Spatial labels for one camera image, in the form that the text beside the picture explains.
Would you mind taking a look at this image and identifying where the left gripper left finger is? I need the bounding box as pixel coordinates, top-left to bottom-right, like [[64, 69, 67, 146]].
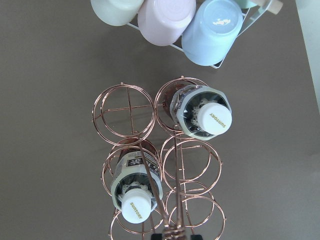
[[150, 233, 163, 240]]

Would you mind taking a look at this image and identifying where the copper wire bottle basket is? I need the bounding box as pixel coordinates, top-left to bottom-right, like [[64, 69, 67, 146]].
[[92, 76, 226, 240]]

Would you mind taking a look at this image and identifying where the tea bottle white cap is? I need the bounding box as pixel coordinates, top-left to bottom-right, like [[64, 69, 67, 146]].
[[163, 83, 233, 141], [111, 137, 163, 224]]

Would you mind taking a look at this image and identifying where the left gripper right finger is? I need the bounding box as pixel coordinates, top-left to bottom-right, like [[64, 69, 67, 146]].
[[190, 234, 202, 240]]

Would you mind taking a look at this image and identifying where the white plastic cup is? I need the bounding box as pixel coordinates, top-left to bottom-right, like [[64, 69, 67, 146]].
[[90, 0, 144, 26]]

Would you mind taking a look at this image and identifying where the blue plastic cup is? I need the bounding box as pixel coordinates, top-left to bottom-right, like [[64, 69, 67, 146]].
[[181, 0, 243, 66]]

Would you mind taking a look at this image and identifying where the pink plastic cup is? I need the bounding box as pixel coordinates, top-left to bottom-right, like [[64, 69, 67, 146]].
[[137, 0, 196, 46]]

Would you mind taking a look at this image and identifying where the white cup rack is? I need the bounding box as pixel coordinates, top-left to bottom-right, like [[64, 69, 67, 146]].
[[127, 0, 283, 69]]

